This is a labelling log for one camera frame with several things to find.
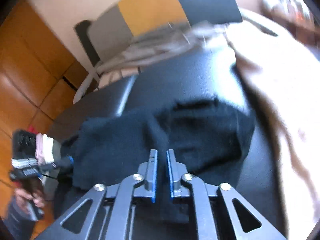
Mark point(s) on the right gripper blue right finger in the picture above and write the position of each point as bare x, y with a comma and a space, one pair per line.
217, 212

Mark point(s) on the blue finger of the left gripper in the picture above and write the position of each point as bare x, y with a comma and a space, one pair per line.
69, 161

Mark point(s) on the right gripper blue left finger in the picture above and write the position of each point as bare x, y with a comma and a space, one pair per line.
107, 212

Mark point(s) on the black knit sweater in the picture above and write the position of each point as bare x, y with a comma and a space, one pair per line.
211, 138

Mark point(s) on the stack of folded clothes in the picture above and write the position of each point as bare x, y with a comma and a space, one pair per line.
44, 150

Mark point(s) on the person's left hand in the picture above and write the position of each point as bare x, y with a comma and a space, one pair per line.
23, 197

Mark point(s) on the wooden wardrobe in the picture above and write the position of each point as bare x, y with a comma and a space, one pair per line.
39, 78

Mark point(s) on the grey yellow blue sofa chair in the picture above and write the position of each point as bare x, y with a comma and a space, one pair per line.
113, 31

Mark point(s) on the beige knit sweater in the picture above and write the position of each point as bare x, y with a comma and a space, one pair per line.
284, 75

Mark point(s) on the grey garment on chair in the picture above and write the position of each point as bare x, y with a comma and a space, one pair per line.
167, 42

